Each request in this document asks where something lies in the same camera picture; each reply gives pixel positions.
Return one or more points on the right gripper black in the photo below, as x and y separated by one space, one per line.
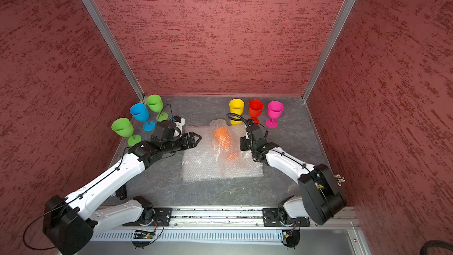
243 147

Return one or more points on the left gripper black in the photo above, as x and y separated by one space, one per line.
186 139

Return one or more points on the orange glass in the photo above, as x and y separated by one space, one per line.
226 141

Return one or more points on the yellow glass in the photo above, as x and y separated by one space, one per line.
237 107

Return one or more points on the red glass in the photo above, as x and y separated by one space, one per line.
255 108

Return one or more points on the pink glass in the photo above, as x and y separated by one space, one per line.
275 109

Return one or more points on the dark green glass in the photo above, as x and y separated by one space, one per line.
155 104

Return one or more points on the blue glass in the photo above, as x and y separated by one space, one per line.
140 113

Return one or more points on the light green wine glass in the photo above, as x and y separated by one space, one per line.
124 128

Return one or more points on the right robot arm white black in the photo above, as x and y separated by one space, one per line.
321 196

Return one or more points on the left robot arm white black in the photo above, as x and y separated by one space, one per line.
71 222

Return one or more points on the right base wiring plug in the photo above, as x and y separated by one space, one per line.
291 239

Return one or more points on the left base wiring board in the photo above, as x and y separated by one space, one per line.
143 238

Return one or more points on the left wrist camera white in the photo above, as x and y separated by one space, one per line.
179 122

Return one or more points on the aluminium front rail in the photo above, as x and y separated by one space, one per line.
236 217

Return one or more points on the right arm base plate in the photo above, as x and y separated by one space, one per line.
272 217

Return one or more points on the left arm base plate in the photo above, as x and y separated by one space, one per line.
159 216

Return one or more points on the white slotted cable duct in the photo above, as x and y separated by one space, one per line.
272 237

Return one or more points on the right aluminium corner post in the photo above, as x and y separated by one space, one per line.
338 25

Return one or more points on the aluminium corner post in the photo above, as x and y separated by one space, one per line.
111 42
338 25

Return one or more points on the left aluminium corner post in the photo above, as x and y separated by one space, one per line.
111 42

